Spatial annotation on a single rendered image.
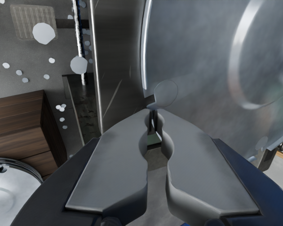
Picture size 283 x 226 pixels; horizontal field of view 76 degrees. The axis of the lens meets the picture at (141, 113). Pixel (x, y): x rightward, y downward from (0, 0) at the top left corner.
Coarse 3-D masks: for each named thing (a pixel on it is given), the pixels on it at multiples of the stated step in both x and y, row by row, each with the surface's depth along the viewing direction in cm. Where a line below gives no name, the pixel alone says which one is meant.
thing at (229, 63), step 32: (160, 0) 11; (192, 0) 12; (224, 0) 13; (256, 0) 13; (160, 32) 12; (192, 32) 13; (224, 32) 14; (256, 32) 14; (160, 64) 13; (192, 64) 14; (224, 64) 15; (256, 64) 16; (192, 96) 15; (224, 96) 17; (256, 96) 18; (224, 128) 19; (256, 128) 22
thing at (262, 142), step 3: (261, 138) 23; (264, 138) 24; (267, 138) 24; (258, 141) 23; (261, 141) 24; (264, 141) 24; (258, 144) 24; (261, 144) 24; (264, 144) 24; (258, 147) 24; (261, 147) 24
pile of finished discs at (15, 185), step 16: (0, 160) 52; (16, 160) 55; (0, 176) 52; (16, 176) 54; (32, 176) 56; (0, 192) 54; (16, 192) 57; (32, 192) 59; (0, 208) 56; (16, 208) 59; (0, 224) 59
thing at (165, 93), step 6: (162, 84) 14; (168, 84) 14; (174, 84) 14; (156, 90) 14; (162, 90) 14; (168, 90) 14; (174, 90) 14; (156, 96) 14; (162, 96) 14; (168, 96) 14; (174, 96) 15; (156, 102) 14; (162, 102) 14; (168, 102) 15
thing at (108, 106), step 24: (96, 0) 10; (120, 0) 10; (144, 0) 11; (96, 24) 10; (120, 24) 11; (96, 48) 11; (120, 48) 11; (96, 72) 12; (120, 72) 12; (96, 96) 13; (120, 96) 13; (120, 120) 14
